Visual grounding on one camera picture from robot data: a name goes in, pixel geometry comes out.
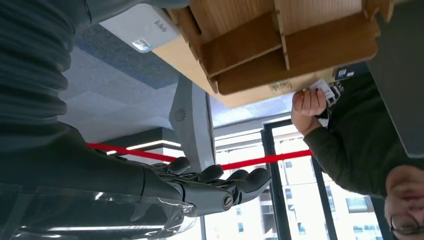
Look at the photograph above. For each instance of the wooden organizer box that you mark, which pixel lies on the wooden organizer box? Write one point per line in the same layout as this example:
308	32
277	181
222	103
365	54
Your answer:
245	49

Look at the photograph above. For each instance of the black window frame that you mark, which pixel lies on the black window frame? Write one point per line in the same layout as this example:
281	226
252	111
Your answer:
275	192

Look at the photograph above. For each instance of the person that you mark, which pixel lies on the person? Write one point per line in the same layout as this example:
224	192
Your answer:
357	149

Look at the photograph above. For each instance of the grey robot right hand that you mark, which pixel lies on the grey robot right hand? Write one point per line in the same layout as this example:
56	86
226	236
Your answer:
82	185

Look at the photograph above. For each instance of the red barrier tape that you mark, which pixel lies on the red barrier tape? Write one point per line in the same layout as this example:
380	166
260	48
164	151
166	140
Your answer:
265	159

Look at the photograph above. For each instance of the grey card reader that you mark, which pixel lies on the grey card reader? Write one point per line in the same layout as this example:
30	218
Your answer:
132	26

